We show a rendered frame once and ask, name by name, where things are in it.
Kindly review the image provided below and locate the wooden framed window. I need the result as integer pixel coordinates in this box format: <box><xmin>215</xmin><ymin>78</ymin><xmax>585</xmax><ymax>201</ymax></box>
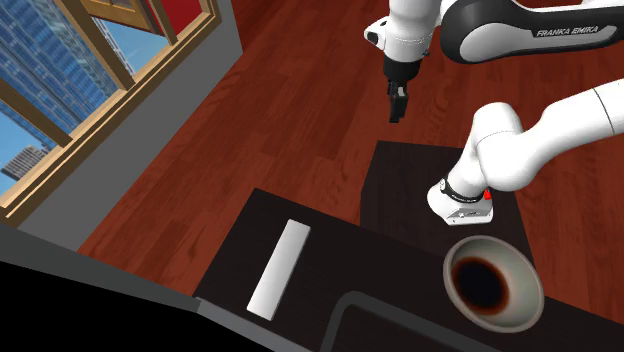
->
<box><xmin>0</xmin><ymin>0</ymin><xmax>223</xmax><ymax>229</ymax></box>

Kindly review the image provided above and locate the white flat rectangular bar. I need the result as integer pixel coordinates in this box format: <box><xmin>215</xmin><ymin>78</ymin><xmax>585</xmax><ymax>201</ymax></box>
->
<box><xmin>245</xmin><ymin>218</ymin><xmax>312</xmax><ymax>322</ymax></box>

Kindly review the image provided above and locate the dark sink with grey rim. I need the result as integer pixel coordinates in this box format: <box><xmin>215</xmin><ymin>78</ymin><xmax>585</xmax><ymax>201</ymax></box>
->
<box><xmin>319</xmin><ymin>290</ymin><xmax>503</xmax><ymax>352</ymax></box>

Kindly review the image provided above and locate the grey bowl with dark inside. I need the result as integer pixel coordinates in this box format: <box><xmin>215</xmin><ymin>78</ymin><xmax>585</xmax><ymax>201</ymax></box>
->
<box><xmin>441</xmin><ymin>235</ymin><xmax>546</xmax><ymax>335</ymax></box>

